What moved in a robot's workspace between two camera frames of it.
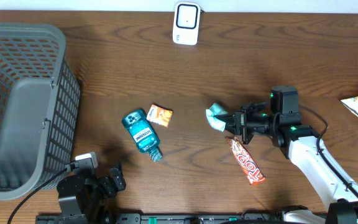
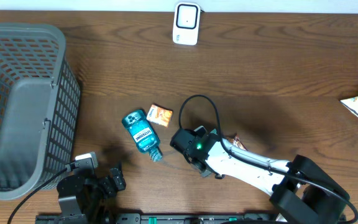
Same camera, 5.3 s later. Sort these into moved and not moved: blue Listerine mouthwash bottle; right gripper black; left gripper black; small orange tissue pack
Moved: right gripper black
Not moved: small orange tissue pack; blue Listerine mouthwash bottle; left gripper black
